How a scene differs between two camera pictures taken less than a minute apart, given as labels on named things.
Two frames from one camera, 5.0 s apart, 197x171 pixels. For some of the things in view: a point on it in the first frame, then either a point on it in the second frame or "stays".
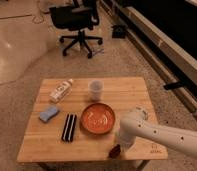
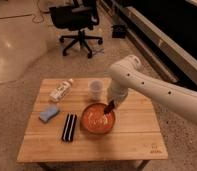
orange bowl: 97,118 stays
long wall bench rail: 171,63 stays
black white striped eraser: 67,133 stays
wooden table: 77,119 stays
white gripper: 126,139 to 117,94
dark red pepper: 115,152 to 109,107
